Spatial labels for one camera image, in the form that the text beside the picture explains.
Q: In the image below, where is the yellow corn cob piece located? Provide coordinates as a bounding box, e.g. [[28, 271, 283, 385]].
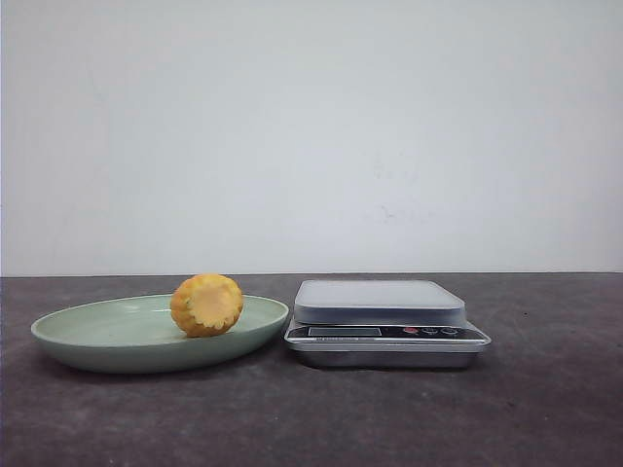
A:
[[169, 273, 243, 338]]

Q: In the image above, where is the green oval plate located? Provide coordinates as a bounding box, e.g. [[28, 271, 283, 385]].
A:
[[31, 294, 289, 374]]

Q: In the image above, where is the silver digital kitchen scale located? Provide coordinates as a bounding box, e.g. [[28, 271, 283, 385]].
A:
[[284, 279, 492, 369]]

